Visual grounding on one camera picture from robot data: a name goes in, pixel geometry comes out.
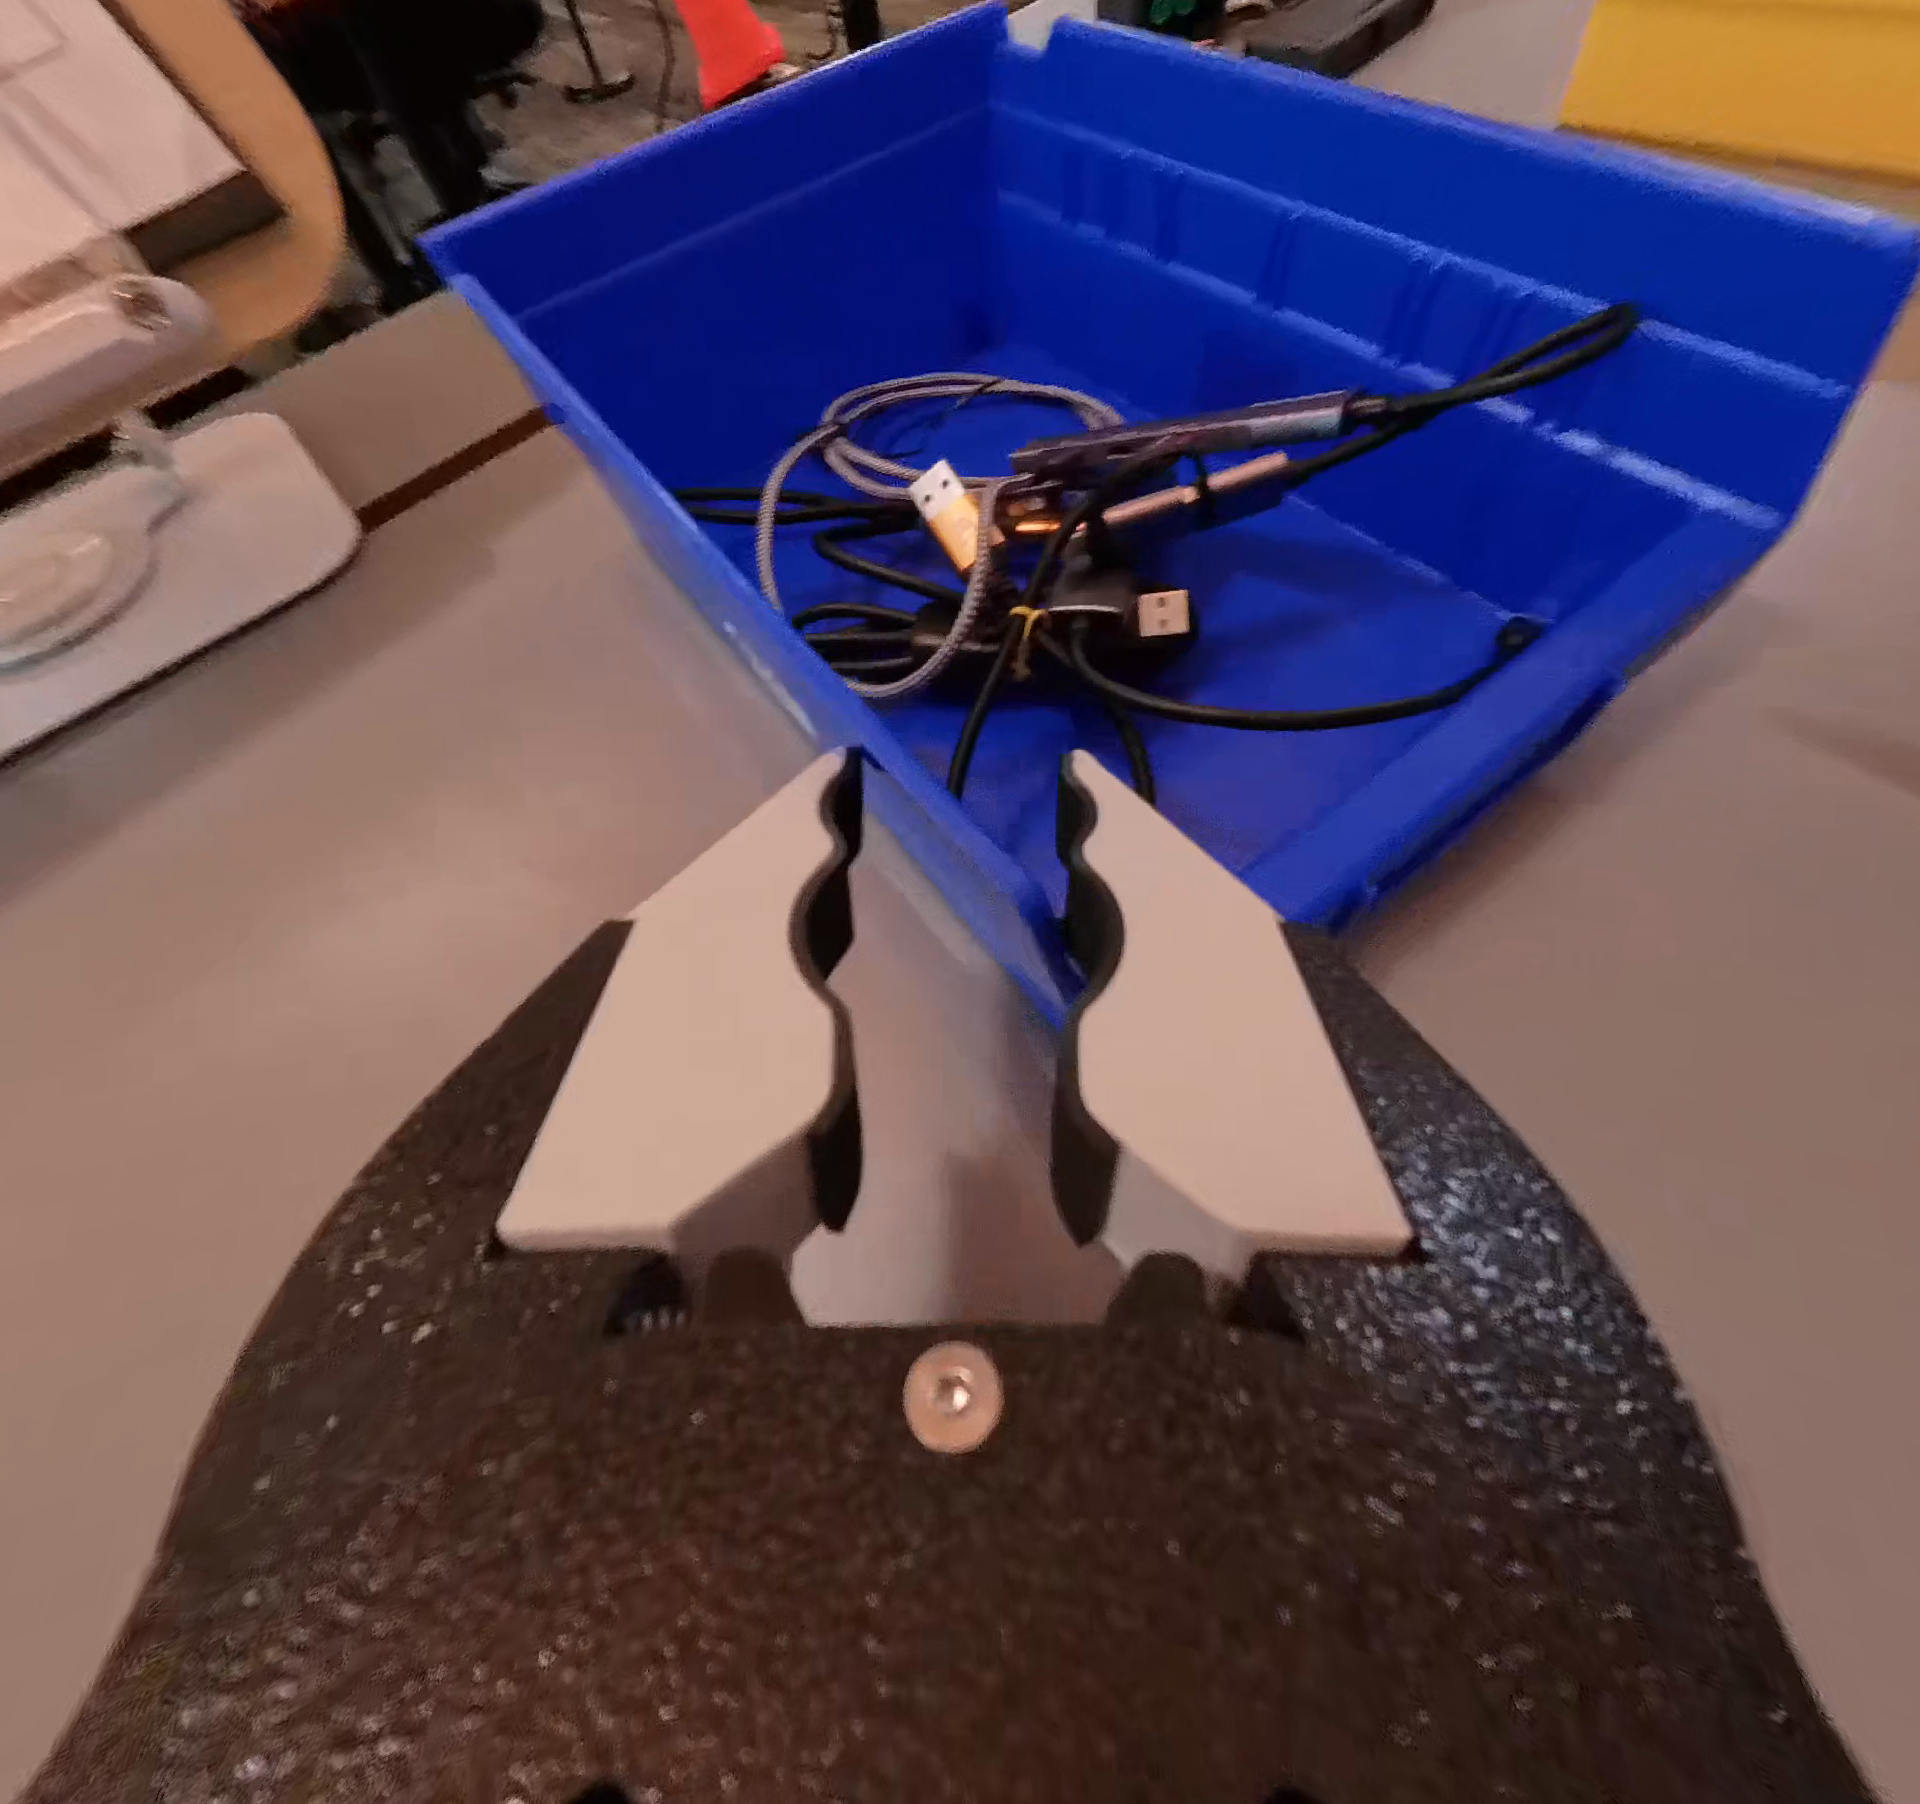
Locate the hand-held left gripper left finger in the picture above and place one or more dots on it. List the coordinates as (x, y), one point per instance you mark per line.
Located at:
(674, 1025)

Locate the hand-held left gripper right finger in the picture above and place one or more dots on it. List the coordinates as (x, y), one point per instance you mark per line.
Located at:
(1228, 1053)

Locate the blue plastic bin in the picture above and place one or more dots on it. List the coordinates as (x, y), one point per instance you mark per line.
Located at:
(1199, 260)

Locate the grey desk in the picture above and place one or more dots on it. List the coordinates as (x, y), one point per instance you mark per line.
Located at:
(376, 859)

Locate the document stand with instruction sheet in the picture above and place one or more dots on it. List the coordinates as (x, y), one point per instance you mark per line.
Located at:
(225, 543)

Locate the orange traffic cone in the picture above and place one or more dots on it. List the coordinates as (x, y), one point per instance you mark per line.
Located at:
(720, 5)

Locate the black office chair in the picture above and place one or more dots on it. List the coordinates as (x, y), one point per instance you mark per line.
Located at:
(437, 20)

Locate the black case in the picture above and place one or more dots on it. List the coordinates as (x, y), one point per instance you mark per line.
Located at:
(1342, 13)

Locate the yellow plastic bin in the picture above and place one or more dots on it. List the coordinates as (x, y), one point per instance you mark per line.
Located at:
(1755, 20)

